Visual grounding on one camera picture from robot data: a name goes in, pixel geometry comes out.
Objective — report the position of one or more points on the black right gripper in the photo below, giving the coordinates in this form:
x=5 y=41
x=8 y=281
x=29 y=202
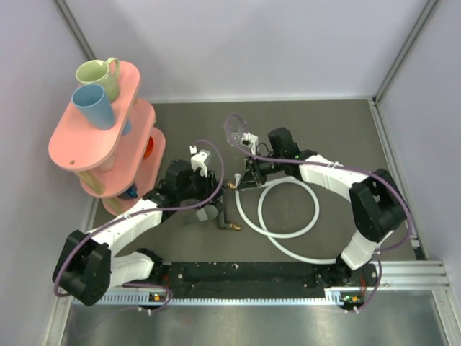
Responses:
x=248 y=180

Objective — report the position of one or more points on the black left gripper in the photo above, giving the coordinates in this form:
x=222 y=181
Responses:
x=210 y=183

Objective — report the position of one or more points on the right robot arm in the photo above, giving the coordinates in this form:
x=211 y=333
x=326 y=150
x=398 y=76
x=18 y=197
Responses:
x=378 y=207

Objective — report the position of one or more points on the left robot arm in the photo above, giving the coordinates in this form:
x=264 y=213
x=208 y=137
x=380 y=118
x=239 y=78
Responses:
x=89 y=264

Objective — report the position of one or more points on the clear plastic cup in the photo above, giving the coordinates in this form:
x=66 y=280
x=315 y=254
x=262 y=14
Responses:
x=234 y=129

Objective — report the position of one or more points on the orange object on shelf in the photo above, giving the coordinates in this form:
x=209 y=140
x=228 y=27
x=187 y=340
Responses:
x=149 y=148

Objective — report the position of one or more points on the blue object under shelf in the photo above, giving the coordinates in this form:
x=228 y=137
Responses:
x=130 y=193

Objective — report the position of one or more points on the pink three-tier shelf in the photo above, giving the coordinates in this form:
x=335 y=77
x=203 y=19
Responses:
x=108 y=162

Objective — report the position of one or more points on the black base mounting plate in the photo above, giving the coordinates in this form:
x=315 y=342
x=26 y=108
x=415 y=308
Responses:
x=240 y=280

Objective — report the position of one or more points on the blue plastic cup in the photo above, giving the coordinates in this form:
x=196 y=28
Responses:
x=93 y=103

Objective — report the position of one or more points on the green ceramic mug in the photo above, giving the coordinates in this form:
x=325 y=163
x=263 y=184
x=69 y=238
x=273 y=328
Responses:
x=105 y=73

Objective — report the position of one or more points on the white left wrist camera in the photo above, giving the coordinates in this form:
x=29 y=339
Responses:
x=199 y=160

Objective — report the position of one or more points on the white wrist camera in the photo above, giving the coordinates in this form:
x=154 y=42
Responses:
x=250 y=142
x=199 y=160

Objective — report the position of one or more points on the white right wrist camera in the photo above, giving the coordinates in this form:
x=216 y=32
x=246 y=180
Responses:
x=250 y=142

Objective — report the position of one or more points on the grey slotted cable duct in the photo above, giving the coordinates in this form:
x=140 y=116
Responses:
x=125 y=297

